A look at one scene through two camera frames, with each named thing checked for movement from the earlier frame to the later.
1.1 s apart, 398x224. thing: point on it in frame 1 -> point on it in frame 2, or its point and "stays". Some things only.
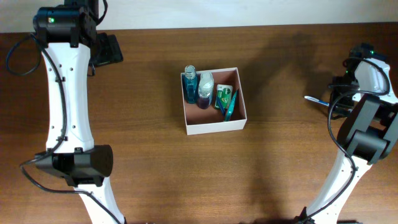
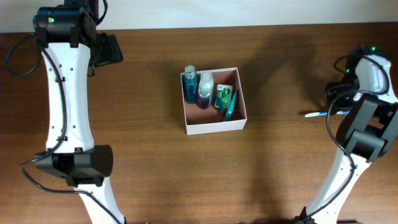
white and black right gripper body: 344,83 stays
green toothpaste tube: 230,110 stays
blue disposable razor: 221,106 stays
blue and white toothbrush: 316,101 -> 326,113
